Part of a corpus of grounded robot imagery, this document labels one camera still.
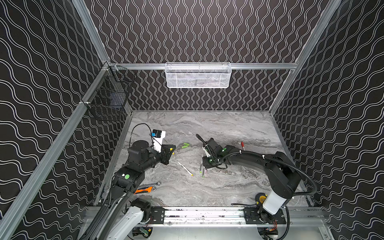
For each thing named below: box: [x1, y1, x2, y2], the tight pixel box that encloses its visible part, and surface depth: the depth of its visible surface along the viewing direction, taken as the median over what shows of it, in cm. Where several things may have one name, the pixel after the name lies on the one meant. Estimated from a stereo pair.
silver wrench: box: [139, 181, 162, 187], surface depth 87 cm
